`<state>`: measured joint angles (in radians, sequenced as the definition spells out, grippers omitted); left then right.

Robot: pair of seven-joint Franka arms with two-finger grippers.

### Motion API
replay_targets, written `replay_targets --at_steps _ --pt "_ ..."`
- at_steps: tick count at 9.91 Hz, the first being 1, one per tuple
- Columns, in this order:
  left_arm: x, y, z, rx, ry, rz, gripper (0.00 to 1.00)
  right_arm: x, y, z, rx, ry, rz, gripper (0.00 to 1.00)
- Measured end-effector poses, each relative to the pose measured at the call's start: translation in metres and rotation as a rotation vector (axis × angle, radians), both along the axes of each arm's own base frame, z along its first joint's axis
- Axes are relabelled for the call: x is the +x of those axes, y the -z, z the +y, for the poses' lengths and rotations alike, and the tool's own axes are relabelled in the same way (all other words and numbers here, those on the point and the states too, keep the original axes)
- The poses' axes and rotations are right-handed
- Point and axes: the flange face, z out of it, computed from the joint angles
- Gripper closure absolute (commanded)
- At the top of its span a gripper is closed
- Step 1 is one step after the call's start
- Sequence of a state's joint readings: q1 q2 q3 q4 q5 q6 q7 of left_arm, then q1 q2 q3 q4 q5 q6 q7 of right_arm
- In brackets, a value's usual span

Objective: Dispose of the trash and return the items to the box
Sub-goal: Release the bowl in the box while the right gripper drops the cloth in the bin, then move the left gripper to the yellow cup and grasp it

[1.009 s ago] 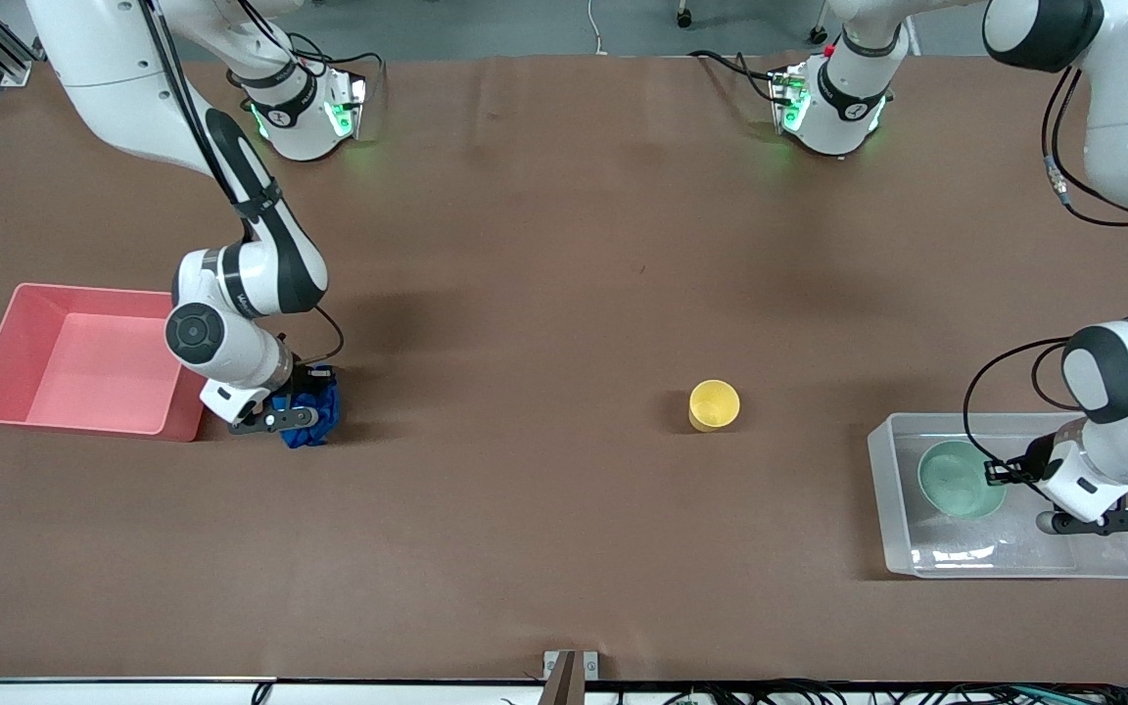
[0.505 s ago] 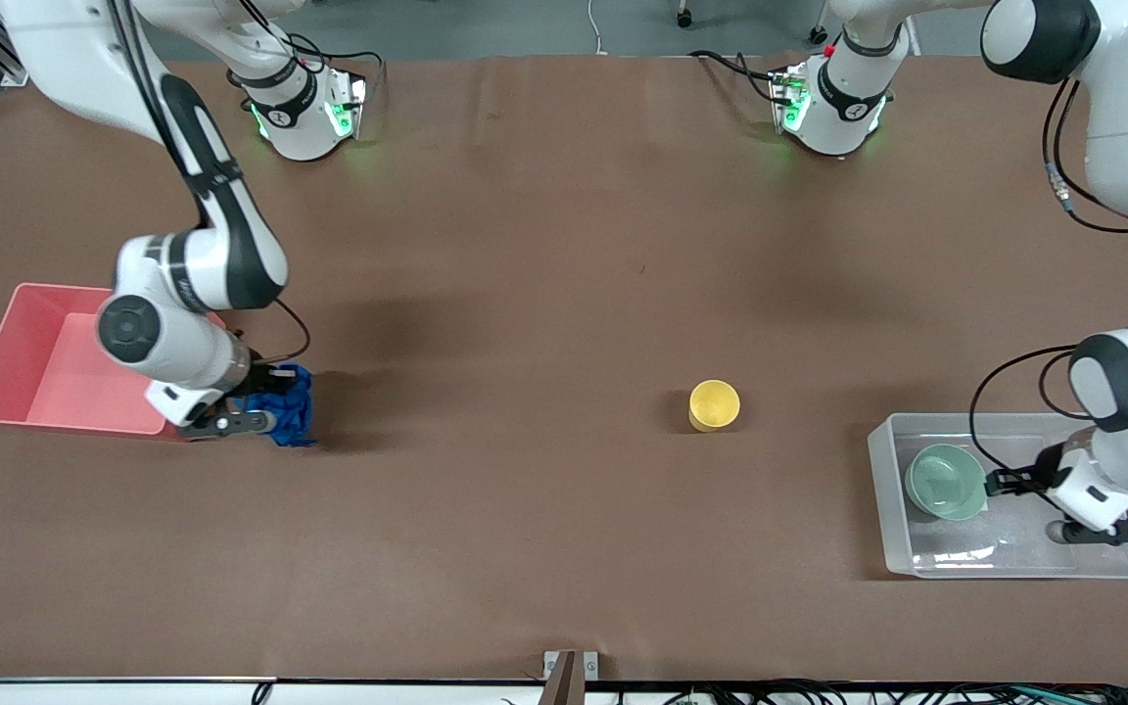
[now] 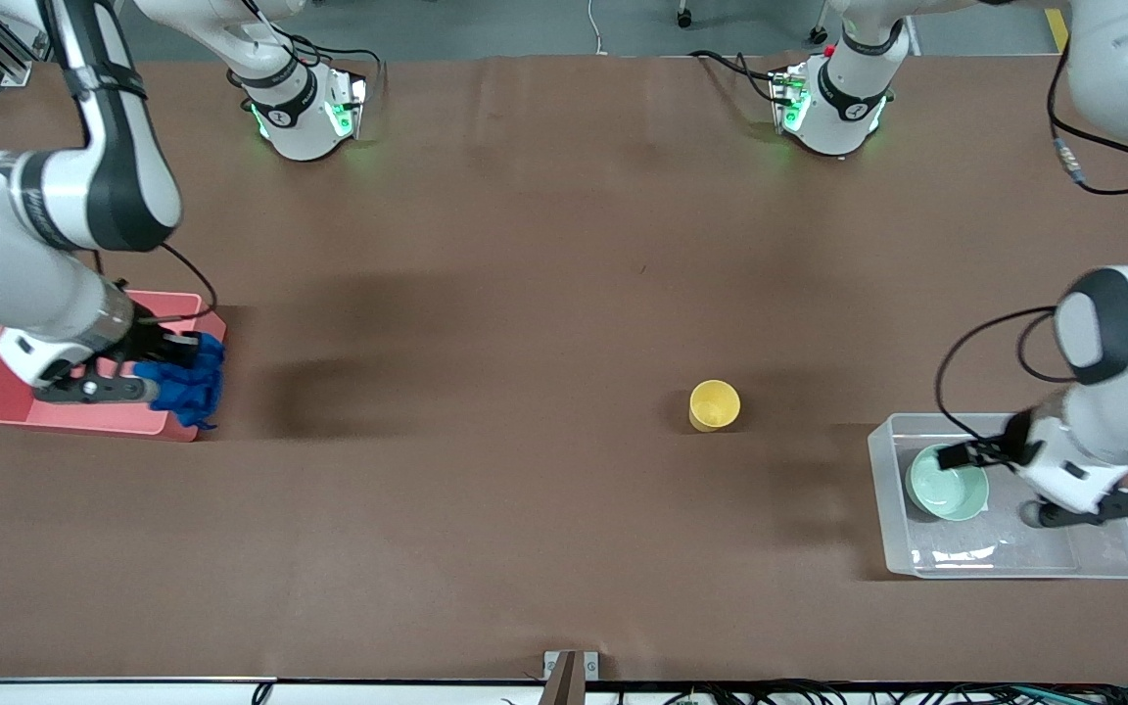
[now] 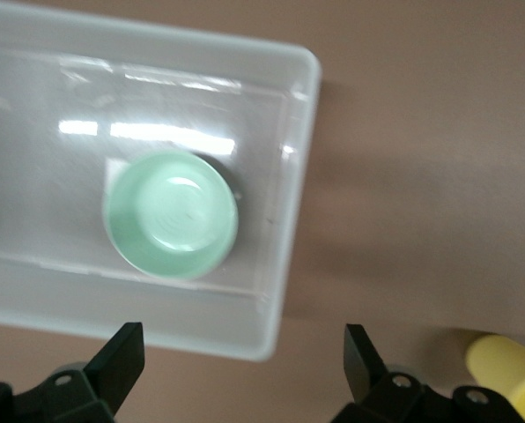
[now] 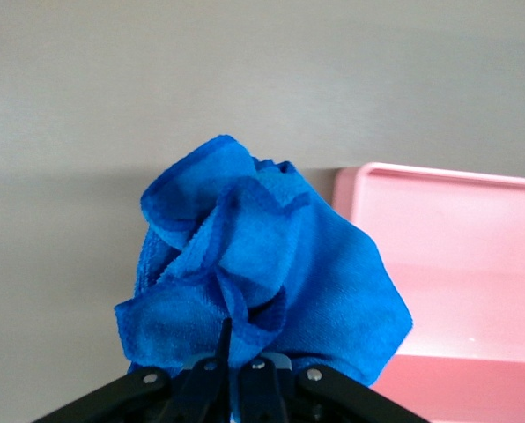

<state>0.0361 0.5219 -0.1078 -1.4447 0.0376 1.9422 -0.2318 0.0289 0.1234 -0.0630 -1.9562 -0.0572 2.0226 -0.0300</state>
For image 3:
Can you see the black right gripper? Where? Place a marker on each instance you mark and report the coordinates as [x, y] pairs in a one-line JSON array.
[[149, 340]]

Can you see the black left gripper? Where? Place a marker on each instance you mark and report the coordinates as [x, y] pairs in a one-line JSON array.
[[1015, 439]]

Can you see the mint green bowl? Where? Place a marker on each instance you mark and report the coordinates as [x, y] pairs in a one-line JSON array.
[[941, 490]]

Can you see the blue cloth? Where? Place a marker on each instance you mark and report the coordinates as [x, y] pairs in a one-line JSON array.
[[187, 392]]

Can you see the yellow cup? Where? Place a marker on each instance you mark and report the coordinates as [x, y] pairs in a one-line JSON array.
[[715, 403]]

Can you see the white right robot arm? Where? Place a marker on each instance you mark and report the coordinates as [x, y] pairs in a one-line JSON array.
[[35, 284]]

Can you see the clear plastic bin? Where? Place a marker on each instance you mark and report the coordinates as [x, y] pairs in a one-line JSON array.
[[1014, 553]]

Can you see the aluminium frame post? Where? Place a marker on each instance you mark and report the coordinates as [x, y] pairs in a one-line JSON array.
[[6, 59]]

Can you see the white table edge rail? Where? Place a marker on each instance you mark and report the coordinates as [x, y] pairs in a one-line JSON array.
[[84, 692]]

